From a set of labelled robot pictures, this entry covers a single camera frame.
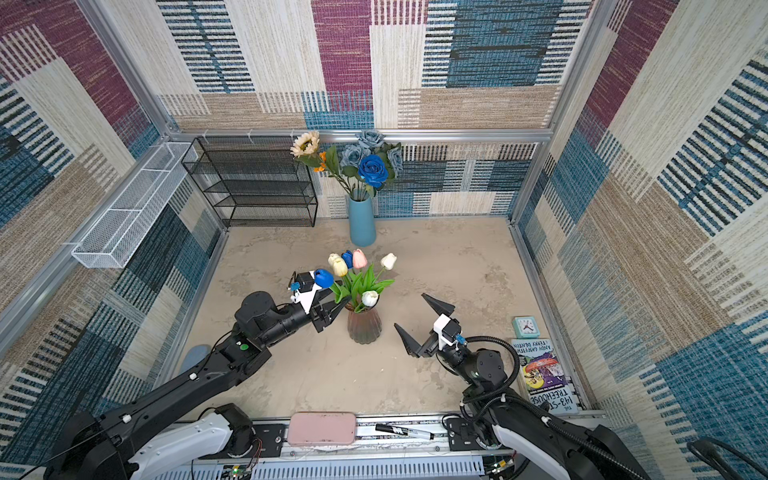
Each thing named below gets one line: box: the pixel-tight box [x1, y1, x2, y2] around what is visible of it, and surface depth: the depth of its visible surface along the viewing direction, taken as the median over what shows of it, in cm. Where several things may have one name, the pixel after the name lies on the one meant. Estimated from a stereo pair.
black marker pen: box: [375, 424, 435, 440], surface depth 76 cm
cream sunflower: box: [291, 131, 354, 199], surface depth 84 cm
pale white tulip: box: [354, 290, 380, 314], surface depth 69 cm
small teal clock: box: [512, 316, 540, 339], surface depth 91 cm
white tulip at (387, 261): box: [366, 253, 397, 294], surface depth 79 cm
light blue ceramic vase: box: [348, 196, 377, 247], surface depth 111 cm
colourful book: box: [511, 338, 579, 416], surface depth 82 cm
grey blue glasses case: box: [179, 344, 212, 375], surface depth 87 cm
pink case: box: [287, 411, 357, 446], surface depth 76 cm
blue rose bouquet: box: [326, 130, 403, 198], surface depth 89 cm
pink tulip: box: [353, 248, 367, 269], surface depth 74 cm
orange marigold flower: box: [313, 151, 327, 173], surface depth 91 cm
